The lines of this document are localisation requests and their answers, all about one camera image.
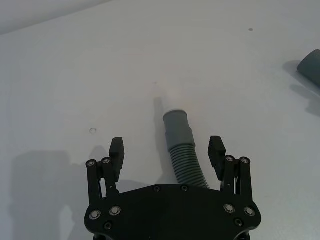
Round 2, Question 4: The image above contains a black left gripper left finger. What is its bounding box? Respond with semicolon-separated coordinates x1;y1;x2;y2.
85;137;126;205

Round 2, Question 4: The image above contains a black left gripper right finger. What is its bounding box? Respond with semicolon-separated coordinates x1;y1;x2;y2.
207;135;255;202

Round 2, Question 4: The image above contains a dark grey tube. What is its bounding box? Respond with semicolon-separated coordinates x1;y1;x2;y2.
296;48;320;89

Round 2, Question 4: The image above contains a grey corrugated hose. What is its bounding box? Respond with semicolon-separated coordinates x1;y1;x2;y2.
162;107;211;190

